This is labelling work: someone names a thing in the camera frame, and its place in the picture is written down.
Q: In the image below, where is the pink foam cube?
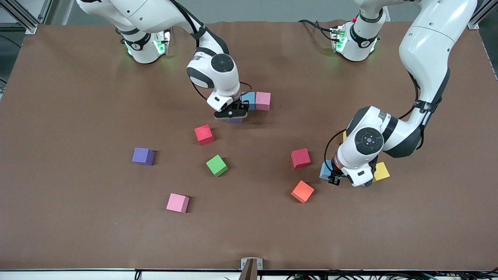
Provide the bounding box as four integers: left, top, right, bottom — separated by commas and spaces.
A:
256, 92, 271, 112
166, 193, 190, 214

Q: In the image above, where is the orange foam cube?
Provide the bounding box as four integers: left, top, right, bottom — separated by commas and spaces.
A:
291, 180, 315, 204

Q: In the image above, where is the crimson foam cube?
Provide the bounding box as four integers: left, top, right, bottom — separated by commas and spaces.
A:
291, 148, 312, 169

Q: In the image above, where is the red foam cube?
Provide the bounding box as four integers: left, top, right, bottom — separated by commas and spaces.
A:
194, 124, 216, 146

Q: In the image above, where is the green foam cube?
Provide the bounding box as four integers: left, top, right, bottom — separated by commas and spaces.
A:
206, 154, 229, 178

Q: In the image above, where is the brown table mat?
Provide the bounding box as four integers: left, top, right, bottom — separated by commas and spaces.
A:
0, 19, 498, 271

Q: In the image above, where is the base connector box green light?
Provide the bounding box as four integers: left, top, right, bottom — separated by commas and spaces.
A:
330, 24, 347, 53
154, 30, 172, 55

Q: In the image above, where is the black base cable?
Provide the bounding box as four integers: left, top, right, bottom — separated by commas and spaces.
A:
298, 19, 336, 41

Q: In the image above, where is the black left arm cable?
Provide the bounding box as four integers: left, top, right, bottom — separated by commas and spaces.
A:
324, 70, 426, 176

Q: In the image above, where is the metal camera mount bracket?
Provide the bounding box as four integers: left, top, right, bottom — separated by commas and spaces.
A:
239, 257, 264, 280

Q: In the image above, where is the aluminium frame post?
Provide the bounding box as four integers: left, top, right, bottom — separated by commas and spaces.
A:
467, 0, 498, 30
0, 0, 53, 35

